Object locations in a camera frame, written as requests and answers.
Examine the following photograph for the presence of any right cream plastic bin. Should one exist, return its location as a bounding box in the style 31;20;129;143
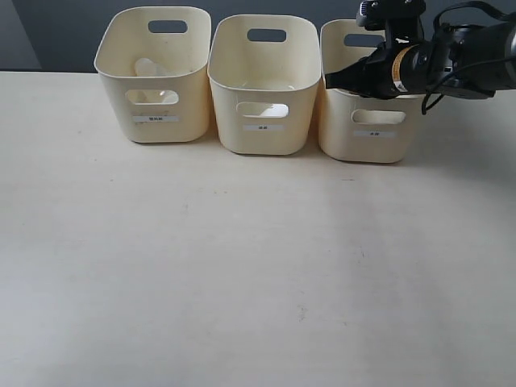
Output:
318;19;423;164

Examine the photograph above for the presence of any white paper cup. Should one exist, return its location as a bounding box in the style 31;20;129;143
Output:
236;81;294;119

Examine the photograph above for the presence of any middle cream plastic bin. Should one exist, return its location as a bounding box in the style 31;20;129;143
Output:
207;15;322;156

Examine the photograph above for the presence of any cream plastic bin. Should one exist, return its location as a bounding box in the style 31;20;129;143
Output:
94;6;212;143
318;19;423;164
207;15;322;156

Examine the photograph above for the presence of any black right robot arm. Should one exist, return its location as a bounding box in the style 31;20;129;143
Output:
324;1;515;100

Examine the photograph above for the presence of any clear plastic bottle white cap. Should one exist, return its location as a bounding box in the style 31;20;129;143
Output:
134;57;179;104

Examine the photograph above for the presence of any left cream plastic bin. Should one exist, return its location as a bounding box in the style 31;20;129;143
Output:
94;6;212;143

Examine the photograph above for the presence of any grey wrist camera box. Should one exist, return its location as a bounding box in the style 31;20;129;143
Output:
356;1;389;31

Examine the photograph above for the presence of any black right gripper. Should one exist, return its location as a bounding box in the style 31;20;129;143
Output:
324;42;397;99

